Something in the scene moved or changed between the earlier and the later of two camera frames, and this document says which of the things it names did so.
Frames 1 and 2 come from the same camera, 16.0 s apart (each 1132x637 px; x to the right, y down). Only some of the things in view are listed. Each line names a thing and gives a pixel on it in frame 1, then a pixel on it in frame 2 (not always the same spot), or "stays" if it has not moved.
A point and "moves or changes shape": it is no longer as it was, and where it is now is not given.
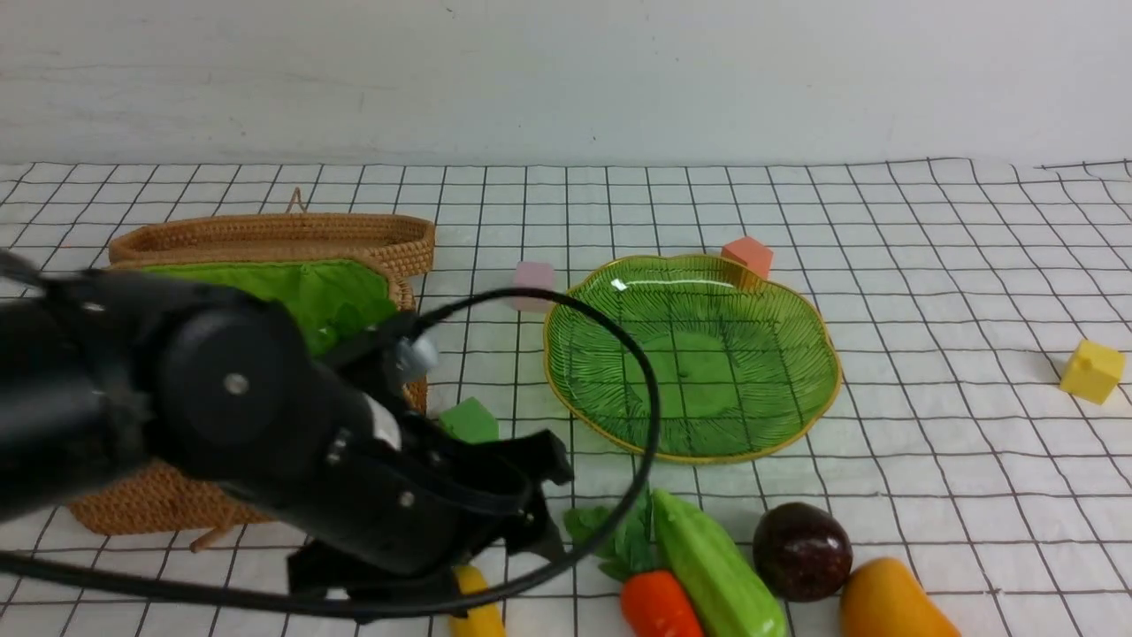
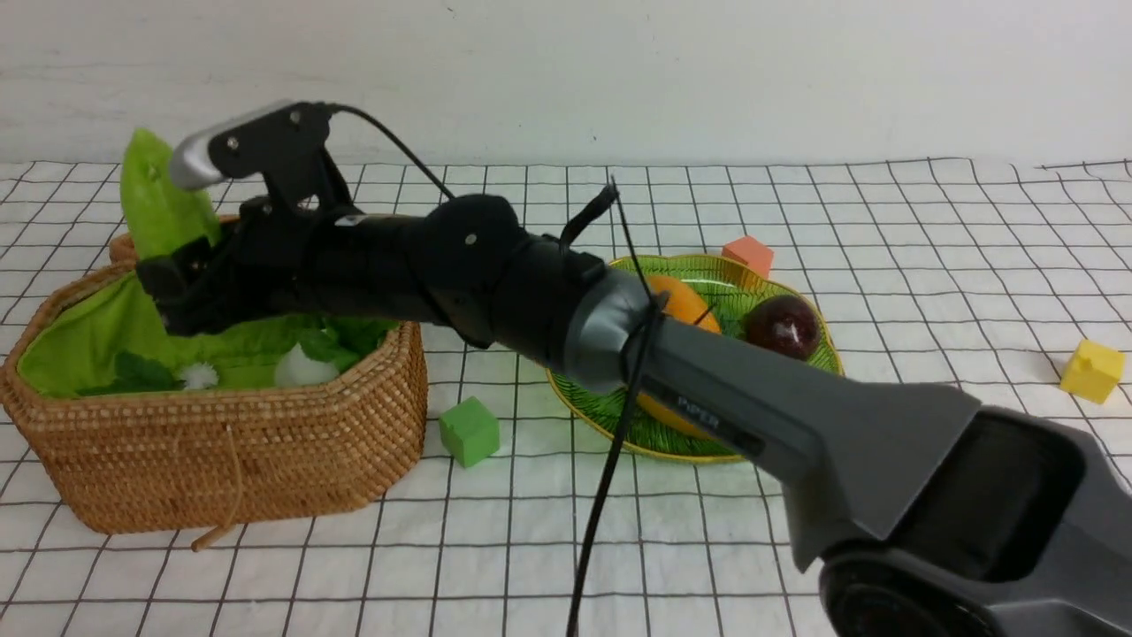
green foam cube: [471, 421] stays
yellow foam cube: [1092, 372] stays
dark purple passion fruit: [801, 553] -> [783, 323]
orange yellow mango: [884, 598] moves or changes shape
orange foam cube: [751, 253] stays
